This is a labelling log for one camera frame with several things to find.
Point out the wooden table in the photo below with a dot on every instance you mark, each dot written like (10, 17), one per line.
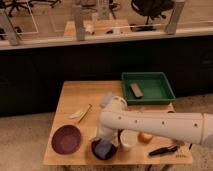
(75, 95)

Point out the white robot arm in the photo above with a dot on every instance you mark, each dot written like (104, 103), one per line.
(195, 128)

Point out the brass wooden stick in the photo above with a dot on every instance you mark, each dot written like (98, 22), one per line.
(84, 112)

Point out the white cup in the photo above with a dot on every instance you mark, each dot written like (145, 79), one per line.
(128, 139)

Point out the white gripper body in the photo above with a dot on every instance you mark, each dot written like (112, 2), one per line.
(108, 134)

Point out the black handled knife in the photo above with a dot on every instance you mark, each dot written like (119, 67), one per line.
(164, 150)

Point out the light blue cloth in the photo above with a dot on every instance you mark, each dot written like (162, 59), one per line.
(106, 99)

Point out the orange apple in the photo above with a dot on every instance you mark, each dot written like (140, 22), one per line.
(144, 137)

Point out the red bowl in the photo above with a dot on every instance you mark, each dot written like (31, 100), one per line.
(111, 153)

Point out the grey block in tray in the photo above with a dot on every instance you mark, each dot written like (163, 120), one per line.
(136, 90)

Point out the black office chair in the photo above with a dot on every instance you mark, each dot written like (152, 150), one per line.
(152, 8)

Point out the green plastic tray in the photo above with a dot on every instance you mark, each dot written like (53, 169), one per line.
(155, 88)

